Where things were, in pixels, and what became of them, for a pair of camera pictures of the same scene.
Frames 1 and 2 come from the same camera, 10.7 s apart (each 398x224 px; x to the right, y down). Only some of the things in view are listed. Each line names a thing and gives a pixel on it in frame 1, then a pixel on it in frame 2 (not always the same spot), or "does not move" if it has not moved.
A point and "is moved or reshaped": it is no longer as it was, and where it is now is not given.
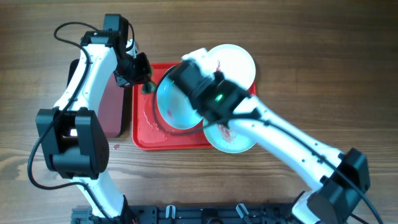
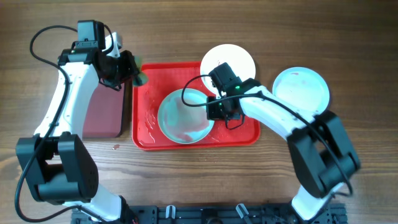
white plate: (236, 63) does not move
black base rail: (213, 214) does not move
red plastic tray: (151, 133) does not move
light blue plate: (224, 139) → (183, 116)
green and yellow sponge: (148, 88) is moved or reshaped
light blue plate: (175, 107) → (302, 88)
